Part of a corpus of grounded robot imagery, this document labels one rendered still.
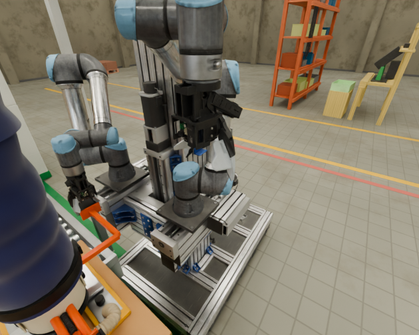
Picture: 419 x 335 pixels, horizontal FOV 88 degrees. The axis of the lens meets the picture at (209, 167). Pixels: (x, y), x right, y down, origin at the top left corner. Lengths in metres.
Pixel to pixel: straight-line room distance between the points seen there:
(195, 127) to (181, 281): 1.52
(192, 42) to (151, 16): 0.14
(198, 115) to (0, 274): 0.52
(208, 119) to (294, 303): 1.81
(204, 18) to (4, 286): 0.67
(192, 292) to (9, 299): 1.23
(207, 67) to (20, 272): 0.59
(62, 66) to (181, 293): 1.51
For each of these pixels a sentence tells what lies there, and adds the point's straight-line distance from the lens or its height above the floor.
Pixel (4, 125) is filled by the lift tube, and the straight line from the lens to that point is 0.54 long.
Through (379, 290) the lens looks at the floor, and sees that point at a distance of 2.42.
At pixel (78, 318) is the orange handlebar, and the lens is 0.82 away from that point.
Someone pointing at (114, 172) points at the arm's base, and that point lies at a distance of 1.31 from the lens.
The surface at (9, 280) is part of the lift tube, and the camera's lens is 0.69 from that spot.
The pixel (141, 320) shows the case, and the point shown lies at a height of 0.94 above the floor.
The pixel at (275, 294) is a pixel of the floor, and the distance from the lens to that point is 2.05.
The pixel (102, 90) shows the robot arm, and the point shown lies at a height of 1.53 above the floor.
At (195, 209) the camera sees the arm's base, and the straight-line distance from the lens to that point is 1.01.
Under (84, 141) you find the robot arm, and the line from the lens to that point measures 1.04.
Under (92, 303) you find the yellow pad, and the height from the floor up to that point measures 0.97.
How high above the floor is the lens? 1.76
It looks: 32 degrees down
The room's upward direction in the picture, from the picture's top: straight up
